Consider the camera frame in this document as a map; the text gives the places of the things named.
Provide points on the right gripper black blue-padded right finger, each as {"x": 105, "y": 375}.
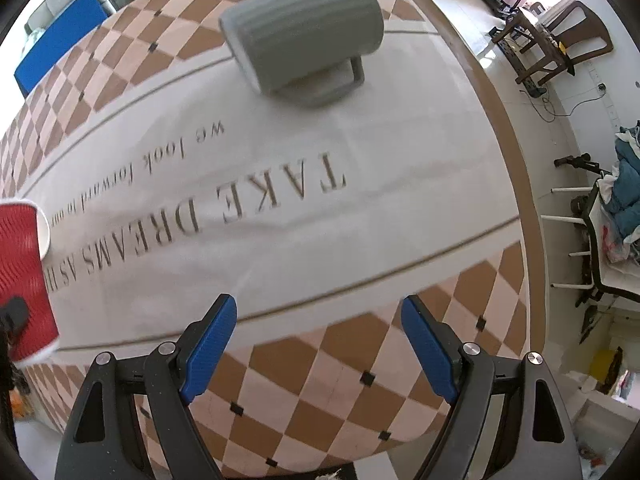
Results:
{"x": 534, "y": 439}

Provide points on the red ripple paper cup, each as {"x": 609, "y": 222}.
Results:
{"x": 25, "y": 241}

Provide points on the checkered printed tablecloth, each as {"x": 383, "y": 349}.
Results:
{"x": 167, "y": 181}

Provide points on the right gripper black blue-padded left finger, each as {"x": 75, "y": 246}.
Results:
{"x": 103, "y": 439}

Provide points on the grey ribbed ceramic mug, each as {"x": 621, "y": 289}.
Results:
{"x": 306, "y": 51}

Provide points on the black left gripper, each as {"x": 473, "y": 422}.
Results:
{"x": 14, "y": 316}

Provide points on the dark wooden chair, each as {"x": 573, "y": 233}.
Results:
{"x": 574, "y": 25}

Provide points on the white chair with clothes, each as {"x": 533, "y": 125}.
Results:
{"x": 608, "y": 212}

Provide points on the blue panel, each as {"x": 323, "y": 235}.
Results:
{"x": 73, "y": 24}

